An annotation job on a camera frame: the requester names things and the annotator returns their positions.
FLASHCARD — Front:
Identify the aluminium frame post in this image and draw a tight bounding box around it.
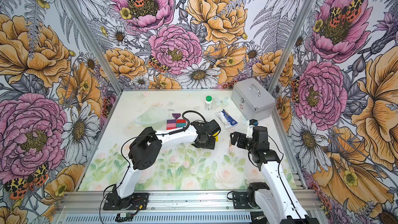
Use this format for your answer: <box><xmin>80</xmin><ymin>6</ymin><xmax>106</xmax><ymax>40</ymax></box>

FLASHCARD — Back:
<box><xmin>268</xmin><ymin>0</ymin><xmax>316</xmax><ymax>93</ymax></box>
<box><xmin>61</xmin><ymin>0</ymin><xmax>123</xmax><ymax>96</ymax></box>

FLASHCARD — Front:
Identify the left aluminium frame post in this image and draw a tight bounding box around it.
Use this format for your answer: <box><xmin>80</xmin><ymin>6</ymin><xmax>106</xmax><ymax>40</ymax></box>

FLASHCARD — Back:
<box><xmin>61</xmin><ymin>0</ymin><xmax>123</xmax><ymax>96</ymax></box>

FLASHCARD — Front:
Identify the teal rectangular block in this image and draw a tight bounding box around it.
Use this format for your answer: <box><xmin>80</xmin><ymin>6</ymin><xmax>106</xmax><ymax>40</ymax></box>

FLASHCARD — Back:
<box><xmin>176</xmin><ymin>123</ymin><xmax>186</xmax><ymax>128</ymax></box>

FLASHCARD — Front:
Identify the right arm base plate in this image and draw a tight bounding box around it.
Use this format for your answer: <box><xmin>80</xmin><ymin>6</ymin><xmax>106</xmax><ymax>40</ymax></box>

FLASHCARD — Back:
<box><xmin>232</xmin><ymin>191</ymin><xmax>258</xmax><ymax>209</ymax></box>

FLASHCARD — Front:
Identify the purple triangular block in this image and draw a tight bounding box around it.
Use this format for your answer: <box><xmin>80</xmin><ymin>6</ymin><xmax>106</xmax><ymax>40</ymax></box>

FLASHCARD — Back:
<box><xmin>172</xmin><ymin>113</ymin><xmax>181</xmax><ymax>119</ymax></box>

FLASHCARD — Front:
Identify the small green circuit board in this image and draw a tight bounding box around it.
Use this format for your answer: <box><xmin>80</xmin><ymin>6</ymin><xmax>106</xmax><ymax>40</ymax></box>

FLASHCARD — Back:
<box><xmin>115</xmin><ymin>213</ymin><xmax>132</xmax><ymax>223</ymax></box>

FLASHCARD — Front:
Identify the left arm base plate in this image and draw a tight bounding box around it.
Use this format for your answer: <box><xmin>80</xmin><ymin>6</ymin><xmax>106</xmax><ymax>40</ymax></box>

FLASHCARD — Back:
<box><xmin>103</xmin><ymin>192</ymin><xmax>149</xmax><ymax>211</ymax></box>

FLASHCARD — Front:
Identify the blue white plastic packet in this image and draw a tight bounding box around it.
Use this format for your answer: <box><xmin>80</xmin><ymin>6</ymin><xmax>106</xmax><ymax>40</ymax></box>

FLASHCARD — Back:
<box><xmin>216</xmin><ymin>110</ymin><xmax>238</xmax><ymax>129</ymax></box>

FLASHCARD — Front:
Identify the pink rectangular block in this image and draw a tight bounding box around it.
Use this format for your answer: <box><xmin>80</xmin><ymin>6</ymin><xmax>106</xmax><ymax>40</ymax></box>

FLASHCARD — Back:
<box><xmin>166</xmin><ymin>123</ymin><xmax>176</xmax><ymax>128</ymax></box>

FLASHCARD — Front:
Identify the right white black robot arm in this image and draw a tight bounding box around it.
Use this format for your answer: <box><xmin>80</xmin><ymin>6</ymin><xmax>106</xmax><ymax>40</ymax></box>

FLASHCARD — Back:
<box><xmin>230</xmin><ymin>125</ymin><xmax>319</xmax><ymax>224</ymax></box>

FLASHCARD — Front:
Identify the aluminium front rail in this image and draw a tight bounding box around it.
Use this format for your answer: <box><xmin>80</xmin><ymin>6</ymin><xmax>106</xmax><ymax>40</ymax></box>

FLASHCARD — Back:
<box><xmin>54</xmin><ymin>189</ymin><xmax>324</xmax><ymax>215</ymax></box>

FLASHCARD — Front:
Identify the white bottle green cap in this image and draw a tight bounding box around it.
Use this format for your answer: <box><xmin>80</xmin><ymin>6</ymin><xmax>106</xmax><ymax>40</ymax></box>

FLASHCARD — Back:
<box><xmin>205</xmin><ymin>95</ymin><xmax>212</xmax><ymax>111</ymax></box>

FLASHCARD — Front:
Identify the right aluminium frame post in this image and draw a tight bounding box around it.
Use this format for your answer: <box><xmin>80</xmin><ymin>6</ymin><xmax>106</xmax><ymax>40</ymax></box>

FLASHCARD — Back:
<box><xmin>268</xmin><ymin>0</ymin><xmax>316</xmax><ymax>93</ymax></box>

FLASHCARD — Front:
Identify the silver metal case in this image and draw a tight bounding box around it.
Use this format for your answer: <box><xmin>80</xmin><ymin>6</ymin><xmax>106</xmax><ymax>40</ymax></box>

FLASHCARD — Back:
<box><xmin>232</xmin><ymin>78</ymin><xmax>276</xmax><ymax>120</ymax></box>

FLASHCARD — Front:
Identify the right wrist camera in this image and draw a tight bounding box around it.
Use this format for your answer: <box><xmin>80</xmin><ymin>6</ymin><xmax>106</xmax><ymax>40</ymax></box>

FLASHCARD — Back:
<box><xmin>246</xmin><ymin>119</ymin><xmax>258</xmax><ymax>139</ymax></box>

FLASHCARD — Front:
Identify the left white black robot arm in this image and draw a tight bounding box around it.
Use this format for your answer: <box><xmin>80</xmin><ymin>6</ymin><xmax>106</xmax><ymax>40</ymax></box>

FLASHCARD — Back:
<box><xmin>103</xmin><ymin>111</ymin><xmax>221</xmax><ymax>211</ymax></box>

